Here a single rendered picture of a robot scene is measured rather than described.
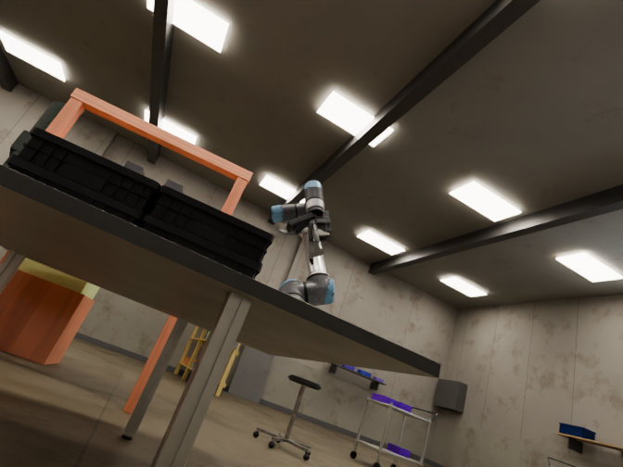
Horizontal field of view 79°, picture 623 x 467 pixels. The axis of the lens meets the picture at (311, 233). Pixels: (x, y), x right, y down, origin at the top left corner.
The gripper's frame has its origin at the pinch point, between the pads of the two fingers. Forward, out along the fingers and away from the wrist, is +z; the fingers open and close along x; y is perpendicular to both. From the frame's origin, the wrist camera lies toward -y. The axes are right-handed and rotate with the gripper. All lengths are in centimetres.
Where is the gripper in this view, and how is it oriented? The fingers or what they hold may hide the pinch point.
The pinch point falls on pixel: (313, 254)
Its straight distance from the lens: 139.5
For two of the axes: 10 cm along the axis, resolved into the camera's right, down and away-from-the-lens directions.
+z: 0.6, 8.0, -6.0
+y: 9.9, 0.4, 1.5
